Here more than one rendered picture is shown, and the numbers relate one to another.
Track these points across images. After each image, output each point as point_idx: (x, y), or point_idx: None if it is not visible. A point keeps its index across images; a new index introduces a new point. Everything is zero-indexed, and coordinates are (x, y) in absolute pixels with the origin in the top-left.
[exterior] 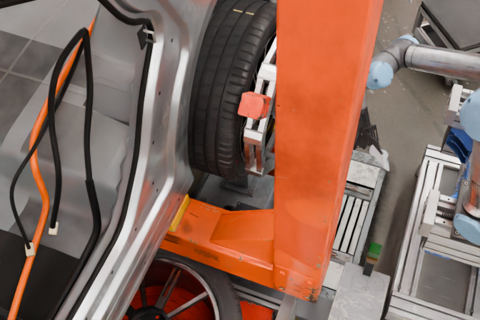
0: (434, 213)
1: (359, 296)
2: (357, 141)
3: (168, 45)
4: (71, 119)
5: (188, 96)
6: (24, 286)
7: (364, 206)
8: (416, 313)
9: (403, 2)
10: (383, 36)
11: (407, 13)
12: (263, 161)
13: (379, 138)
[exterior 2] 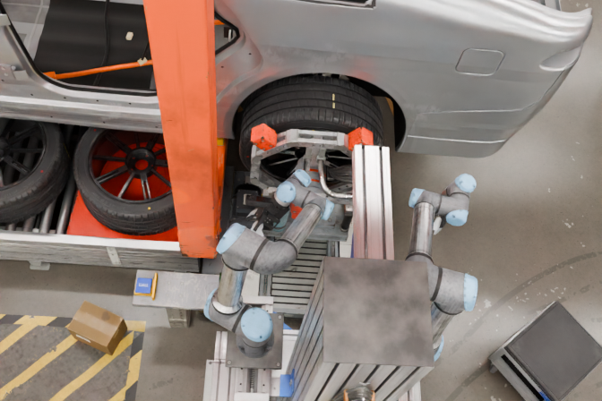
0: (251, 302)
1: (202, 290)
2: (259, 211)
3: (245, 53)
4: (224, 39)
5: (246, 90)
6: (120, 68)
7: None
8: (220, 352)
9: (589, 303)
10: (531, 293)
11: (576, 311)
12: (255, 174)
13: None
